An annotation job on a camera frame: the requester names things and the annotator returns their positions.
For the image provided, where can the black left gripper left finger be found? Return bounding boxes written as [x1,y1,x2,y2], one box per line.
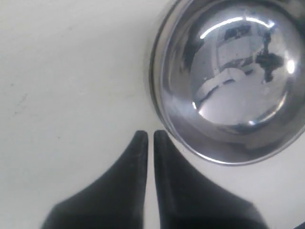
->
[42,131,148,229]

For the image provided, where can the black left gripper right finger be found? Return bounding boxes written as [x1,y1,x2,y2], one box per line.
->
[153,130,267,229]

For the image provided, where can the dimpled stainless steel bowl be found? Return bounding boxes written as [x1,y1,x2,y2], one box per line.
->
[149,0,305,166]

